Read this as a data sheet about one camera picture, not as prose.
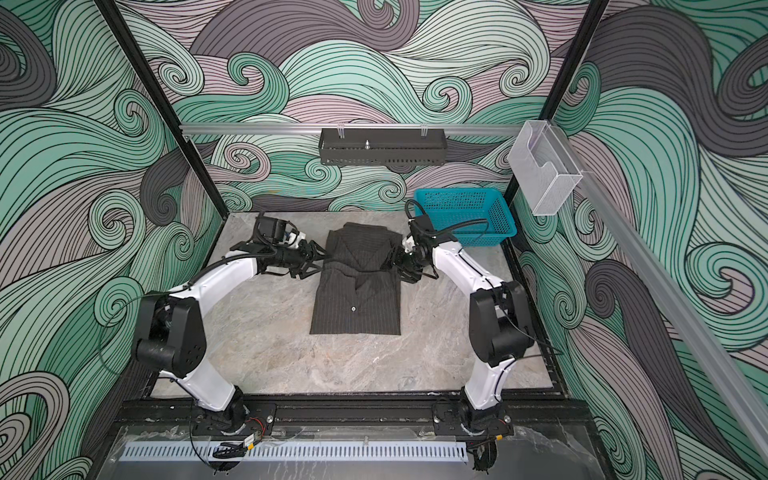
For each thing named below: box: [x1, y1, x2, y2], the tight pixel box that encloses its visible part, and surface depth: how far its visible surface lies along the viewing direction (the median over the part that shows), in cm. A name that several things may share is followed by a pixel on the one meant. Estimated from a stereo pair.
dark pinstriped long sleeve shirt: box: [309, 222, 403, 335], surface depth 94 cm
